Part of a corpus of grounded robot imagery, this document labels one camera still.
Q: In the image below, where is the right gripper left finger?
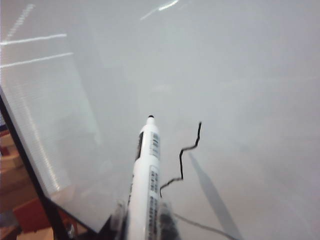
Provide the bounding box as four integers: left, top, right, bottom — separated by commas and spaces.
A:
109, 199, 130, 240

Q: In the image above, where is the white marker pen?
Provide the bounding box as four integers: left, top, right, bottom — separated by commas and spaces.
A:
126, 114, 162, 240

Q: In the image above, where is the whiteboard with black frame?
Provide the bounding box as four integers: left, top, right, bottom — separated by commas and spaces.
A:
0, 0, 320, 240

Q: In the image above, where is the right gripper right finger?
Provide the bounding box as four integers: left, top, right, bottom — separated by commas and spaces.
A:
159, 200, 180, 240

